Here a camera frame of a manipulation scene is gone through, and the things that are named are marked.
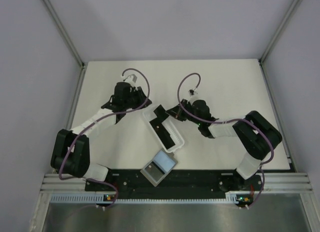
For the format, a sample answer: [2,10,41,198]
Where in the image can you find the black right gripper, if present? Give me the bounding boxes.
[166,98,202,126]

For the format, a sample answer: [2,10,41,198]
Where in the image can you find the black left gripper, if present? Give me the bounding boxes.
[124,86,152,111]

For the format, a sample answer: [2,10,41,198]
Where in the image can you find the grey leather card holder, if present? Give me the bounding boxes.
[140,150,178,187]

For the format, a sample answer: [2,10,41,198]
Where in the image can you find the black VIP credit card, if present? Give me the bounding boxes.
[145,162,165,182]

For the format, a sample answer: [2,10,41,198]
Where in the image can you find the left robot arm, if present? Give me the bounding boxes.
[50,82,152,191]

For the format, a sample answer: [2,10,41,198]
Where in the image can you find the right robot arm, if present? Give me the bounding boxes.
[165,99,283,190]

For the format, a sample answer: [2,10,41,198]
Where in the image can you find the black cards in tray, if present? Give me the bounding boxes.
[149,118,176,150]

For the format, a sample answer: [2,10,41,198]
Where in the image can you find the white plastic tray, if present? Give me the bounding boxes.
[142,104,185,153]

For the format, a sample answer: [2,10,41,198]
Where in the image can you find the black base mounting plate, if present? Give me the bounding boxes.
[84,168,265,199]

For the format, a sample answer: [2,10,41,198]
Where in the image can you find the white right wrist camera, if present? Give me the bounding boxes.
[188,89,198,97]

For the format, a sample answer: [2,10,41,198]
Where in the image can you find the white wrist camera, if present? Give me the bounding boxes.
[188,89,198,97]
[121,74,138,84]

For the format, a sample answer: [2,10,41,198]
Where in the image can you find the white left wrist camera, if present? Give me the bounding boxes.
[121,74,138,84]

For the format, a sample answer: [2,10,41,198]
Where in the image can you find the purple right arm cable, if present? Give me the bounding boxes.
[176,72,275,209]

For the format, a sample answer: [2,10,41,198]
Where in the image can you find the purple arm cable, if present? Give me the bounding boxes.
[176,72,275,209]
[58,68,151,208]

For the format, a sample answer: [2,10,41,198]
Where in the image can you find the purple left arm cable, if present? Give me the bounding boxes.
[58,68,151,208]

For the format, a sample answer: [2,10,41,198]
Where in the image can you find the grey slotted cable duct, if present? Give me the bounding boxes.
[50,193,240,205]

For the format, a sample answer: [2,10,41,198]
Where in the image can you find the aluminium frame rail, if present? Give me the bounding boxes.
[40,173,313,194]

